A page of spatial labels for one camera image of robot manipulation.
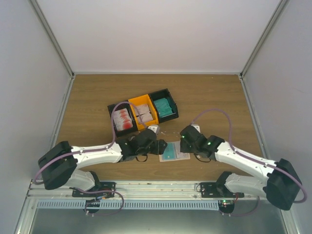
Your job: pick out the black bin left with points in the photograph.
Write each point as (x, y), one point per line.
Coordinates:
(124, 104)

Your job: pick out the beige card holder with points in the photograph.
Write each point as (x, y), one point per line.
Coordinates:
(160, 156)

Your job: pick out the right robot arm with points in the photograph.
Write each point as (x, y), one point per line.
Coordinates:
(277, 181)

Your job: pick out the black bin right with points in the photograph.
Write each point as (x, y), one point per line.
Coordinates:
(164, 93)

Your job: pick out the red white card stack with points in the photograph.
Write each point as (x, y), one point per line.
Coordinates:
(122, 120)

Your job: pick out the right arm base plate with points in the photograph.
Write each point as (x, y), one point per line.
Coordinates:
(215, 190)

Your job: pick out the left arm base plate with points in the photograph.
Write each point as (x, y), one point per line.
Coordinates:
(102, 190)

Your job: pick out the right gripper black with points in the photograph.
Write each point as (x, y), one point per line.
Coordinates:
(183, 147)

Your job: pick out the teal VIP card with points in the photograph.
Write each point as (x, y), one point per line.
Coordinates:
(170, 152)

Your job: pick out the white pink card stack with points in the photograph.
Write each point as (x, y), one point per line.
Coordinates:
(143, 113)

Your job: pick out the orange bin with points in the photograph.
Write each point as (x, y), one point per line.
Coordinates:
(144, 99)

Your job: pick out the grey slotted cable duct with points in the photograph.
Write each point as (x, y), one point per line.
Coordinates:
(130, 204)

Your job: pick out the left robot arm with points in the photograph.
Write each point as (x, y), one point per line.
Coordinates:
(62, 165)

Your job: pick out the black bin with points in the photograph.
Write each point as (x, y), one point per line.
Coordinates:
(164, 93)
(124, 104)

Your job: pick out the aluminium rail frame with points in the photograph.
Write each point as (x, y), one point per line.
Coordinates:
(207, 98)

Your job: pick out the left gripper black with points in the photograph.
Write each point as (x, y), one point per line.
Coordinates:
(159, 148)

